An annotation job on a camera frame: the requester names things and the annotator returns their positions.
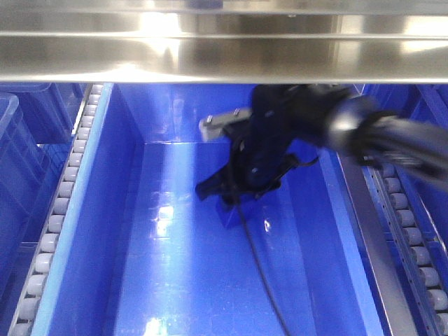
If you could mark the white roller track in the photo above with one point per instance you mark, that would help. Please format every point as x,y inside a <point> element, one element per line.
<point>35,282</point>
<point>419,249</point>

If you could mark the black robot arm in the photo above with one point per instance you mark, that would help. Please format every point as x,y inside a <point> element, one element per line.
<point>325,116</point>

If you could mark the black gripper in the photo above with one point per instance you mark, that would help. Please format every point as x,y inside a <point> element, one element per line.
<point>259,158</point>

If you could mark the steel divider rail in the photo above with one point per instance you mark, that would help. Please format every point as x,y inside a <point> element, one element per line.
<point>394,310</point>

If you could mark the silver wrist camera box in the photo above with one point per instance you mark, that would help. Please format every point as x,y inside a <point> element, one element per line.
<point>213,127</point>

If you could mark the large blue plastic bin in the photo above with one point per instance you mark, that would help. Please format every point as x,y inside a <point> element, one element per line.
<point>140,254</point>

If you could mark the steel shelf beam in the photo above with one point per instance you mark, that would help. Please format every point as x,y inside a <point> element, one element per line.
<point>224,41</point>

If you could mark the blue toy brick block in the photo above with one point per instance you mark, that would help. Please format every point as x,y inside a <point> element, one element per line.
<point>229,215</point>

